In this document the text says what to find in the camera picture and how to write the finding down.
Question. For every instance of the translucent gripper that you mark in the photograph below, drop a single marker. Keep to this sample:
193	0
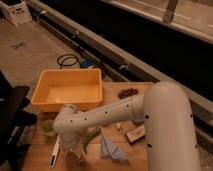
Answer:
76	155

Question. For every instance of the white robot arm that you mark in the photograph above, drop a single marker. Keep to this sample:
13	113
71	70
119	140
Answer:
166	112

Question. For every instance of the green chili pepper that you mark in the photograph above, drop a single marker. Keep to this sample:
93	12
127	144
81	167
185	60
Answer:
91	135

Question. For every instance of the blue folded cloth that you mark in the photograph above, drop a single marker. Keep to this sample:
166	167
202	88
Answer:
111	151

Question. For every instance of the green plastic cup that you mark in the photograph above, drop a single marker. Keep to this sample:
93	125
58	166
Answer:
47	128

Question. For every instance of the yellow banana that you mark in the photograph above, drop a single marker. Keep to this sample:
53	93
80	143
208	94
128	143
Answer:
118	126

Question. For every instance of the yellow plastic bin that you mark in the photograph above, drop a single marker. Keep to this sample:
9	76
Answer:
81	87

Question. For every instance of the bunch of dark grapes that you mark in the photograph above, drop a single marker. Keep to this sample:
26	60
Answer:
127	92

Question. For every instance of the black chair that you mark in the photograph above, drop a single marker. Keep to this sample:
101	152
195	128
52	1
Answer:
13	120

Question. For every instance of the blue device on floor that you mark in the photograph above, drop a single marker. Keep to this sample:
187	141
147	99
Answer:
86	64

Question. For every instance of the white cardboard box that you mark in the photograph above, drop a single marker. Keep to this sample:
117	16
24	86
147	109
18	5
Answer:
16	14

